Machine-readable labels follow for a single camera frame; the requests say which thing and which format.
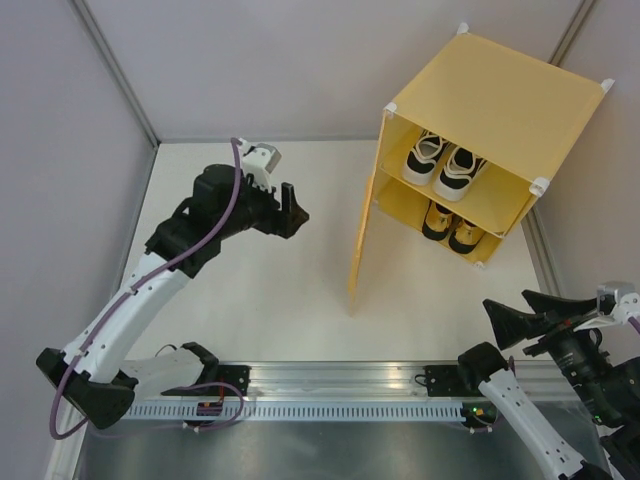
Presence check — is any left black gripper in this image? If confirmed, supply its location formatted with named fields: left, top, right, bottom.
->
left=216, top=169, right=309, bottom=240

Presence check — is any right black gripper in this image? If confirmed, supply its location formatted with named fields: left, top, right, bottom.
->
left=483, top=287, right=624, bottom=421

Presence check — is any yellow cabinet door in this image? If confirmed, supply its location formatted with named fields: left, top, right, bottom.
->
left=347, top=173, right=375, bottom=315

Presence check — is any gold loafer shoe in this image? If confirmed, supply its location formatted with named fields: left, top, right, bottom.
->
left=448, top=218, right=485, bottom=255
left=422, top=200, right=455, bottom=241

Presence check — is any white black sneaker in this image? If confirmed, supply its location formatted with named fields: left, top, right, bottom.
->
left=402, top=130, right=450, bottom=186
left=433, top=146, right=488, bottom=202

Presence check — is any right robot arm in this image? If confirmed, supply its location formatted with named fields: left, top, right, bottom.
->
left=456, top=282, right=639, bottom=479

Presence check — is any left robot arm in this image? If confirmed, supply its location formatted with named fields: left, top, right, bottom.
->
left=36, top=164, right=309, bottom=430

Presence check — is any yellow plastic shoe cabinet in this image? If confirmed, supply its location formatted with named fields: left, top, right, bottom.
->
left=365, top=25, right=613, bottom=266

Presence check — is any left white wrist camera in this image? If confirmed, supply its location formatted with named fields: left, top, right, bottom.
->
left=240, top=139, right=281, bottom=192

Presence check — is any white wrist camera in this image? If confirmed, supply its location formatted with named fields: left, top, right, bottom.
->
left=240, top=139, right=281, bottom=192
left=576, top=281, right=639, bottom=332

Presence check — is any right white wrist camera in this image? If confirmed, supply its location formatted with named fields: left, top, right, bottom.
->
left=576, top=281, right=639, bottom=332

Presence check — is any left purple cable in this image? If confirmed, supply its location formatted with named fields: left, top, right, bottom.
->
left=49, top=138, right=251, bottom=440

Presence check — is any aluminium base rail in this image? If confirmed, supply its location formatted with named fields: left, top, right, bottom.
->
left=124, top=359, right=576, bottom=406

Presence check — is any white slotted cable duct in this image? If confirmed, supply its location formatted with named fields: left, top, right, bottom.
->
left=124, top=400, right=465, bottom=423

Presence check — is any right aluminium corner post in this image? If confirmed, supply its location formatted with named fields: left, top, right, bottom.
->
left=547, top=0, right=600, bottom=67

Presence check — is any aluminium corner post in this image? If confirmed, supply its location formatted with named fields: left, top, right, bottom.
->
left=68, top=0, right=161, bottom=151
left=547, top=0, right=600, bottom=67

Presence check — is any left aluminium corner post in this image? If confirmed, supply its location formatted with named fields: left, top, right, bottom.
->
left=68, top=0, right=161, bottom=151

